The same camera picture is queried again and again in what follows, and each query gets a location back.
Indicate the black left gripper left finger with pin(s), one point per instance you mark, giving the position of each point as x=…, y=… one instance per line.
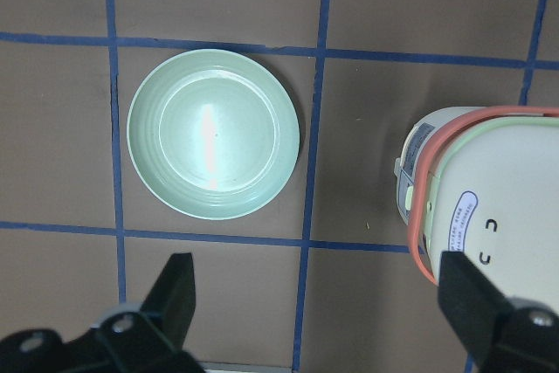
x=170, y=303

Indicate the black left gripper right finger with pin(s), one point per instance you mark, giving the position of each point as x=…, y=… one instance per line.
x=474, y=308

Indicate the green plate far from lemon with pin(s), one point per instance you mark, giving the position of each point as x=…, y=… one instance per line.
x=213, y=134

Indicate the white rice cooker pink handle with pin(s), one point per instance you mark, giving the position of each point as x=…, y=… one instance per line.
x=484, y=181

